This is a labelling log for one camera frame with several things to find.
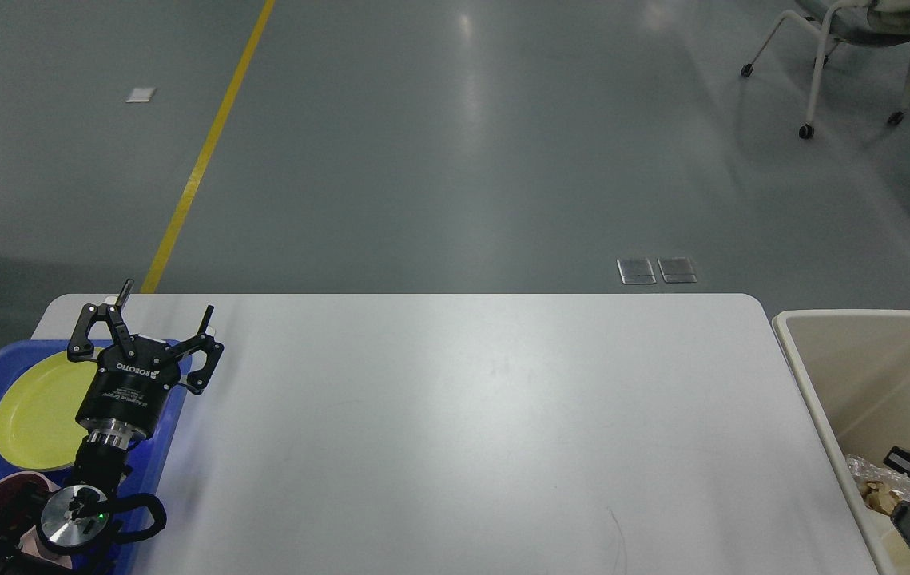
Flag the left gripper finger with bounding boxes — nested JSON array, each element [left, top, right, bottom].
[[66, 279, 136, 363], [156, 305, 225, 396]]

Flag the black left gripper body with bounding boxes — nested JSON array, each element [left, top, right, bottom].
[[74, 339, 181, 440]]

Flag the aluminium foil tray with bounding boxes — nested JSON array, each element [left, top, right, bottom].
[[845, 454, 910, 488]]

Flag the brown paper ball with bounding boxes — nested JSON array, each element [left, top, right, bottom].
[[857, 479, 910, 517]]

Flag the yellow plastic plate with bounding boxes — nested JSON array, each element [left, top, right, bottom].
[[0, 352, 97, 472]]

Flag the pink mug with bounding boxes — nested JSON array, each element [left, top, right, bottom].
[[0, 472, 74, 569]]

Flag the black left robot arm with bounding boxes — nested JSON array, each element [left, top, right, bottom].
[[0, 280, 224, 574]]

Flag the beige plastic bin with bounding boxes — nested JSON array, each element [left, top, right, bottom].
[[773, 310, 910, 574]]

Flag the white floor marker tag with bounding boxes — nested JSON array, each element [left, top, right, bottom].
[[125, 87, 157, 103]]

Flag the right metal floor plate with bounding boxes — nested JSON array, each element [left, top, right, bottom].
[[657, 257, 698, 284]]

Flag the metal floor plate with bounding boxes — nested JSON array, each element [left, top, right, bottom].
[[618, 257, 657, 285], [657, 257, 698, 284]]

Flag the left metal floor plate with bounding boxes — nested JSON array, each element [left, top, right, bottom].
[[618, 257, 657, 285]]

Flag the white framed office chair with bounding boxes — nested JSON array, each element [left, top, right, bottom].
[[740, 1, 910, 141]]

